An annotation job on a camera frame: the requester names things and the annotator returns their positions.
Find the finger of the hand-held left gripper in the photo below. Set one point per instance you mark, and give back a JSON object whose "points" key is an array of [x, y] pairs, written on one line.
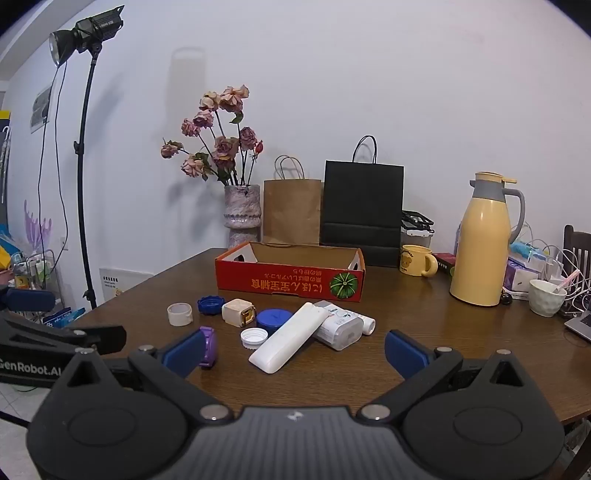
{"points": [[101, 336], [30, 300]]}

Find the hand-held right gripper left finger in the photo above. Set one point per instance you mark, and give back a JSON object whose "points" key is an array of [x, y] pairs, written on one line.
{"points": [[184, 353]]}

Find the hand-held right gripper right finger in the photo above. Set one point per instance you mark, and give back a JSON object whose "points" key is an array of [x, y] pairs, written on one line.
{"points": [[406, 355]]}

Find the purple plastic cap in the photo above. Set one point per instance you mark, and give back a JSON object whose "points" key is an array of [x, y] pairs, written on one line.
{"points": [[210, 346]]}

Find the white spray bottle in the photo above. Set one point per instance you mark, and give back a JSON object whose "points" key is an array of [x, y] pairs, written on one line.
{"points": [[368, 324]]}

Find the blue toothed cap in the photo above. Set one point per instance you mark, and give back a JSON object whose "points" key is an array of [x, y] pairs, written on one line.
{"points": [[210, 307]]}

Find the white ribbed cap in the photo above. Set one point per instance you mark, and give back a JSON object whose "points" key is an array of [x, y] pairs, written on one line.
{"points": [[254, 338]]}

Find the blue round lid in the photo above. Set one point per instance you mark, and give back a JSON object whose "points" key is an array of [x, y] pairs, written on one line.
{"points": [[272, 321]]}

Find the white remote control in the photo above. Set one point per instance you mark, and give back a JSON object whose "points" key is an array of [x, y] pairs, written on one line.
{"points": [[288, 339]]}

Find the red cardboard box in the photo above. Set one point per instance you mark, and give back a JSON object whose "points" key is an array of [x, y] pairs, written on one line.
{"points": [[277, 281]]}

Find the white tape roll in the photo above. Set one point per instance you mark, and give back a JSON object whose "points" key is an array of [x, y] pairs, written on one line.
{"points": [[180, 316]]}

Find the blue white packet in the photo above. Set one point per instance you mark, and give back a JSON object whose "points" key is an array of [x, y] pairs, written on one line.
{"points": [[64, 317]]}

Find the cream charger cube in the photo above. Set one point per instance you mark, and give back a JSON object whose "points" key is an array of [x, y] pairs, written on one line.
{"points": [[233, 311]]}

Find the purple coral decoration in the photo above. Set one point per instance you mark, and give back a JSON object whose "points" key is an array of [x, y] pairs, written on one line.
{"points": [[37, 228]]}

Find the yellow bear mug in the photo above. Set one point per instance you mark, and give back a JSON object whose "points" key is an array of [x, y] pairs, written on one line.
{"points": [[413, 261]]}

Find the dark red small box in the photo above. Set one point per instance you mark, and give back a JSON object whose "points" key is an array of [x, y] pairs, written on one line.
{"points": [[445, 263]]}

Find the black ball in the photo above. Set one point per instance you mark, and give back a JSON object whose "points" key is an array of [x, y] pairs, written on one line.
{"points": [[507, 298]]}

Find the white storage box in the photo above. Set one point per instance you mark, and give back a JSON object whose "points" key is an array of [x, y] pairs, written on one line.
{"points": [[415, 239]]}

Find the yellow thermos jug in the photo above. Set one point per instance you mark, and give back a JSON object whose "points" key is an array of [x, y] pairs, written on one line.
{"points": [[480, 249]]}

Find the black plastic clips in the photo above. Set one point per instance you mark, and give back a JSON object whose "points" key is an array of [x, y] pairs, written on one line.
{"points": [[418, 219]]}

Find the purple tissue pack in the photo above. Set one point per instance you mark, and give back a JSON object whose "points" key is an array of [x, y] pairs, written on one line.
{"points": [[519, 277]]}

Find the black paper bag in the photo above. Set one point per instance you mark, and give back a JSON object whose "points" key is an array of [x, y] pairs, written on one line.
{"points": [[362, 207]]}

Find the pink marbled vase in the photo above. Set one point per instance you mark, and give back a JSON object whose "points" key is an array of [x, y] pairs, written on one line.
{"points": [[242, 207]]}

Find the light blue packet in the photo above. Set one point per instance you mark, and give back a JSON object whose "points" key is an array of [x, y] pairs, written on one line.
{"points": [[524, 249]]}

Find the grey laptop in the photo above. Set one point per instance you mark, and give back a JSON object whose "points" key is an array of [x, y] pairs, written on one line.
{"points": [[581, 325]]}

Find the pink spoon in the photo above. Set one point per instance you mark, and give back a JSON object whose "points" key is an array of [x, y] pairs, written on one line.
{"points": [[568, 279]]}

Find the brown paper bag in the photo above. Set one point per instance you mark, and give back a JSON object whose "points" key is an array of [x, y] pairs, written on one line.
{"points": [[291, 207]]}

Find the dark wooden chair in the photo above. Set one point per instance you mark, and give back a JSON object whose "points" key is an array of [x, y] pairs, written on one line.
{"points": [[575, 244]]}

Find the dried pink roses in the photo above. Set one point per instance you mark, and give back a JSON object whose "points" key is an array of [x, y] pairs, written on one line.
{"points": [[231, 99]]}

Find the black studio light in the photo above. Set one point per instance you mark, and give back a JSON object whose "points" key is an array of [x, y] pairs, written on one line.
{"points": [[81, 32]]}

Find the white package against wall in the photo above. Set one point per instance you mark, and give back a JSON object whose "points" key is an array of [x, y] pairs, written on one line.
{"points": [[124, 284]]}

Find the wall poster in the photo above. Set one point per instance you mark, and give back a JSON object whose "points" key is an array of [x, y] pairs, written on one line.
{"points": [[40, 108]]}

